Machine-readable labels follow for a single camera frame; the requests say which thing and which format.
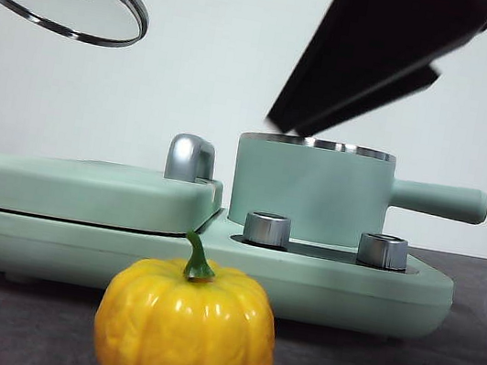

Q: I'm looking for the mint green griddle cover silver handle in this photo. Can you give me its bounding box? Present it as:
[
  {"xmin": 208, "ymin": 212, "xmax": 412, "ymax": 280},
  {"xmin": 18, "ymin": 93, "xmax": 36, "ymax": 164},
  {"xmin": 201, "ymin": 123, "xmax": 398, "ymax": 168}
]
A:
[{"xmin": 0, "ymin": 104, "xmax": 233, "ymax": 245}]

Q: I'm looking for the mint green pot with handle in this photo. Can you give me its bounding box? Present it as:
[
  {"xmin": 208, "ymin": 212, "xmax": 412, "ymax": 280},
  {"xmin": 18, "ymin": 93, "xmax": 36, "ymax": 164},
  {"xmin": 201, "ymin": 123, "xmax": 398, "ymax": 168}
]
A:
[{"xmin": 223, "ymin": 125, "xmax": 487, "ymax": 271}]

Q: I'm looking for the yellow toy pumpkin green stem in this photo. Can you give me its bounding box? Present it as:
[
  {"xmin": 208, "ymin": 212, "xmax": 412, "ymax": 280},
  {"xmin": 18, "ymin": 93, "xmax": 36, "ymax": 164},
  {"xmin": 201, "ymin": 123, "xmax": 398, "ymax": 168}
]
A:
[{"xmin": 88, "ymin": 216, "xmax": 294, "ymax": 365}]

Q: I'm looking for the mint green cooker base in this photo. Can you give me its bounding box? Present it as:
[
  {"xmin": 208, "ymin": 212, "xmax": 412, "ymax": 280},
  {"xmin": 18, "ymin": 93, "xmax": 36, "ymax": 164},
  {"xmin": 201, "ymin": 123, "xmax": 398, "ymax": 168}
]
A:
[{"xmin": 0, "ymin": 171, "xmax": 462, "ymax": 352}]

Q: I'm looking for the silver control knob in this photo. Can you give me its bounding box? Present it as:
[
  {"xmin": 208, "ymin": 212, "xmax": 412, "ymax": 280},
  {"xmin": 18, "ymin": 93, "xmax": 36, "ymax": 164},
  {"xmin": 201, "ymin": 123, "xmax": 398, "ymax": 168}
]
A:
[
  {"xmin": 241, "ymin": 209, "xmax": 294, "ymax": 250},
  {"xmin": 355, "ymin": 231, "xmax": 412, "ymax": 272}
]

